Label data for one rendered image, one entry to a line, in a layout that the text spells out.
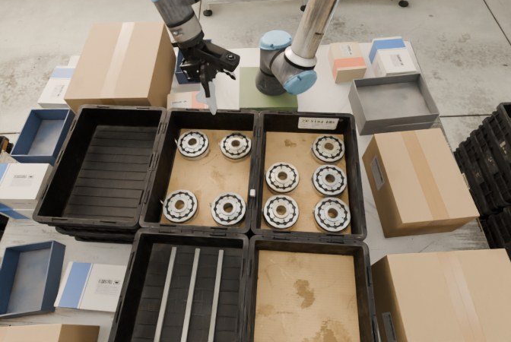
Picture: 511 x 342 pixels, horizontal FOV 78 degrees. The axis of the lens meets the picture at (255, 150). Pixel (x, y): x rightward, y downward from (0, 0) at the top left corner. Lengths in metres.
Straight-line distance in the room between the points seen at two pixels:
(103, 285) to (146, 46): 0.85
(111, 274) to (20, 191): 0.38
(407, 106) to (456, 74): 1.41
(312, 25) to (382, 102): 0.46
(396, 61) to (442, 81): 1.22
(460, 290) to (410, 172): 0.34
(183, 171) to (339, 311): 0.61
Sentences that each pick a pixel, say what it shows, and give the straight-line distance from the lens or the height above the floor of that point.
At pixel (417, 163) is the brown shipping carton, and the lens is 1.10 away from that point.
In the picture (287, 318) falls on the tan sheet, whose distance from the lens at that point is 0.92.
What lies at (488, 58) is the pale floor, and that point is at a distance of 2.98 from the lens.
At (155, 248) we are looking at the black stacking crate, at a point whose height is 0.83.
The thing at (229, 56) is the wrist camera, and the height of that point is 1.19.
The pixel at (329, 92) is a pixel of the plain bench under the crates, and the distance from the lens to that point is 1.40.
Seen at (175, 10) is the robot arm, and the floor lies 1.30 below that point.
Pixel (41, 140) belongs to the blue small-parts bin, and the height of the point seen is 0.77.
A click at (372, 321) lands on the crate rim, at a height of 0.92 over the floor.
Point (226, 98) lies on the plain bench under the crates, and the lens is 1.37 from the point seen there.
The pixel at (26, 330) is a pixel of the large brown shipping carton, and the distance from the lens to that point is 1.02.
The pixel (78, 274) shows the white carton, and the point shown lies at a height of 0.79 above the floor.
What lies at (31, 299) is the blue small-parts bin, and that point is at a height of 0.70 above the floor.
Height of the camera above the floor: 1.75
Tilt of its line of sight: 60 degrees down
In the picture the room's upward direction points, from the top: 4 degrees counter-clockwise
